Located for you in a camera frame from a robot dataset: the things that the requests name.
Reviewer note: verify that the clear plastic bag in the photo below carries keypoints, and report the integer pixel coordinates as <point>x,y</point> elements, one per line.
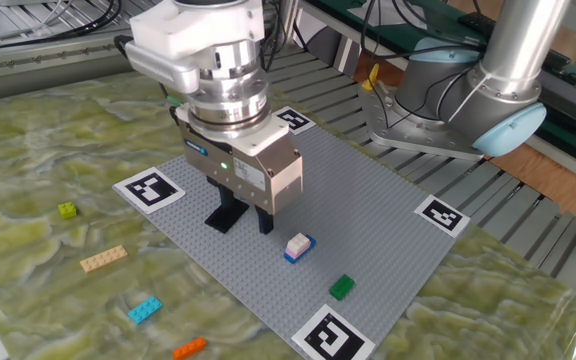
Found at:
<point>390,15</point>

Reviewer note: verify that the grey aluminium side rail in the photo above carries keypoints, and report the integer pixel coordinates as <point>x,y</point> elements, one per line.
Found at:
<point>43,70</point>

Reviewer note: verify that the silver Schunk gripper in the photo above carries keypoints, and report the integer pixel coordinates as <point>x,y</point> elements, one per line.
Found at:
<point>283,180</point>

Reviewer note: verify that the large blocky fiducial marker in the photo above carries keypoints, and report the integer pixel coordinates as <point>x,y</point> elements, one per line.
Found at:
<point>149,189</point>

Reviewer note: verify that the lime green Lego brick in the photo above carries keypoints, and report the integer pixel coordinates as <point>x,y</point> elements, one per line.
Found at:
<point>67,210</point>

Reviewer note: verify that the white zip tie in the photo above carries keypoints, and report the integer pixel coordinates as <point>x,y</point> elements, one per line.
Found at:
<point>464,97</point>

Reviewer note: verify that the blue Lego brick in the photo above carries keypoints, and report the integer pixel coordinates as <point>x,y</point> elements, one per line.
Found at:
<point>310,245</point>

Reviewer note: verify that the orange Lego brick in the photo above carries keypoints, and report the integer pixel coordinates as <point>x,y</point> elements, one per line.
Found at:
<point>189,348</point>

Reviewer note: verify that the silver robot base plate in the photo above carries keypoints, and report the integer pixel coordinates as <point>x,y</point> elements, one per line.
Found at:
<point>398,135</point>

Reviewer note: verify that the black Lego plate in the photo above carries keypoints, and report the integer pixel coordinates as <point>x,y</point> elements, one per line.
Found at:
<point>225,221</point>

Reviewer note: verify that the large spiral fiducial marker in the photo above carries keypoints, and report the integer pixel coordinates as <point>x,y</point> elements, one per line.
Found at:
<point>333,335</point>

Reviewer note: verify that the grey Lego baseplate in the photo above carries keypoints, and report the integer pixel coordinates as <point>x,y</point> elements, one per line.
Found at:
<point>358,200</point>

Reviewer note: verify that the yellow plastic clip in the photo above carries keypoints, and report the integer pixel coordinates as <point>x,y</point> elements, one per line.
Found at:
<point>370,77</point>

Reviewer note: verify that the dark green Lego brick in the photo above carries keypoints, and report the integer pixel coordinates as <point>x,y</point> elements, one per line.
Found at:
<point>342,287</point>

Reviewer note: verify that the small fiducial marker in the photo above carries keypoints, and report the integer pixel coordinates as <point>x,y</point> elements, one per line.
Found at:
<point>296,120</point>
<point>441,215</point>

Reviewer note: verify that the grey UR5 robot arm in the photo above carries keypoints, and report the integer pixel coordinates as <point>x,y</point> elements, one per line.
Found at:
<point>513,50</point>

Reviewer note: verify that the green marble slab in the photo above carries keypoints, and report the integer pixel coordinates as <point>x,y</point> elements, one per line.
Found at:
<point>493,310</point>

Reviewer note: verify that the pink Lego plate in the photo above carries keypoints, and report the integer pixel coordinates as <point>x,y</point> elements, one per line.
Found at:
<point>293,255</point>

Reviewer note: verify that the white Lego brick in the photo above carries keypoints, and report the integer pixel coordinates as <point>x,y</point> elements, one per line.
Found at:
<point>298,242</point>

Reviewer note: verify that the tan Lego plate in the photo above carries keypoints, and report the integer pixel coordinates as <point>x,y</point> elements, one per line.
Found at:
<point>103,258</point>

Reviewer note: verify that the cyan Lego plate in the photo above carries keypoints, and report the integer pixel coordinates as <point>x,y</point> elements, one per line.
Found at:
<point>145,309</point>

